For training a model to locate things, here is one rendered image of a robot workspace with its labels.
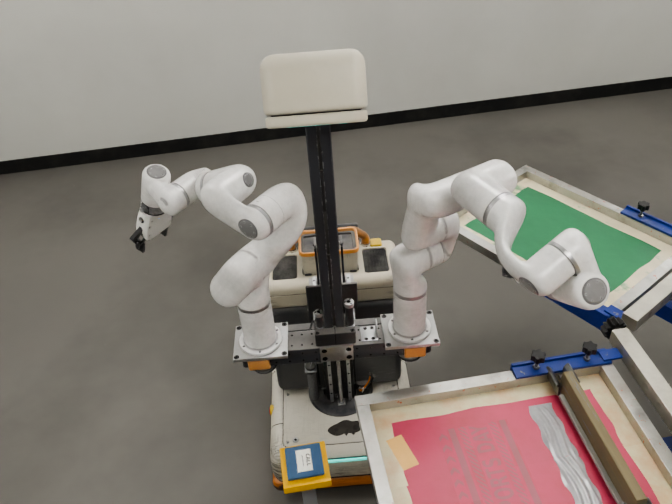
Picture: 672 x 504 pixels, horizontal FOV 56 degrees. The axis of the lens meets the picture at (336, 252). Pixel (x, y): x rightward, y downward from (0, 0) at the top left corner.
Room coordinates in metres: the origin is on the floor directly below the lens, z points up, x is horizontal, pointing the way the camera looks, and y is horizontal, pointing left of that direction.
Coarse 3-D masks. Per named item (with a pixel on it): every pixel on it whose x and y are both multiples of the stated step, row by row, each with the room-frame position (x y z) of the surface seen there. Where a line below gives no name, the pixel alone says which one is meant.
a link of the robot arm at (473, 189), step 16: (496, 160) 1.18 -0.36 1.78; (464, 176) 1.13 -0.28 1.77; (480, 176) 1.12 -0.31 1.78; (496, 176) 1.13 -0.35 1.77; (512, 176) 1.14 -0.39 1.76; (464, 192) 1.10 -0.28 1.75; (480, 192) 1.08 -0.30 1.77; (496, 192) 1.06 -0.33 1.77; (464, 208) 1.10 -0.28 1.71; (480, 208) 1.05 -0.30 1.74
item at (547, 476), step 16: (624, 448) 0.99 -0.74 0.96; (528, 464) 0.96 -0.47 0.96; (544, 464) 0.96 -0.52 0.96; (592, 464) 0.95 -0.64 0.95; (448, 480) 0.93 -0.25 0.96; (544, 480) 0.91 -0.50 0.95; (560, 480) 0.91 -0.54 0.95; (592, 480) 0.90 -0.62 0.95; (640, 480) 0.89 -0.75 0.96; (416, 496) 0.89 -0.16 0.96; (432, 496) 0.89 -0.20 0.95; (448, 496) 0.89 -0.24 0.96; (544, 496) 0.87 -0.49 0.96; (560, 496) 0.86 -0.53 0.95; (608, 496) 0.85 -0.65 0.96
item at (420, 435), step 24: (480, 408) 1.15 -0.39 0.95; (504, 408) 1.15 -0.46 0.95; (528, 408) 1.14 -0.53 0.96; (600, 408) 1.12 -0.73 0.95; (408, 432) 1.09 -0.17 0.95; (432, 432) 1.08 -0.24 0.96; (528, 432) 1.06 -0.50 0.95; (576, 432) 1.05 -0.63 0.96; (432, 456) 1.01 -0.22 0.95; (528, 456) 0.98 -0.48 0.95; (552, 456) 0.98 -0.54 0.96; (408, 480) 0.94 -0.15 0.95; (432, 480) 0.93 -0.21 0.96
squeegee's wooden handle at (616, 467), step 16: (576, 384) 1.13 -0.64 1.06; (576, 400) 1.09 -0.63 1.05; (576, 416) 1.07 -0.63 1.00; (592, 416) 1.02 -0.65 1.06; (592, 432) 0.99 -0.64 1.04; (608, 448) 0.92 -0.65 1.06; (608, 464) 0.90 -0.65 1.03; (624, 464) 0.87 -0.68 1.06; (624, 480) 0.83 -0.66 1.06; (624, 496) 0.82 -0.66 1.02; (640, 496) 0.79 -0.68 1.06
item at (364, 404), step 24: (432, 384) 1.23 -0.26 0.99; (456, 384) 1.22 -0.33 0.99; (480, 384) 1.21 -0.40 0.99; (504, 384) 1.22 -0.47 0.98; (528, 384) 1.22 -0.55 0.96; (624, 384) 1.17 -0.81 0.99; (360, 408) 1.16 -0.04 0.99; (384, 408) 1.18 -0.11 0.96; (624, 408) 1.10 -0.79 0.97; (648, 432) 1.01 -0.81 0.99; (384, 480) 0.92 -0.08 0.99
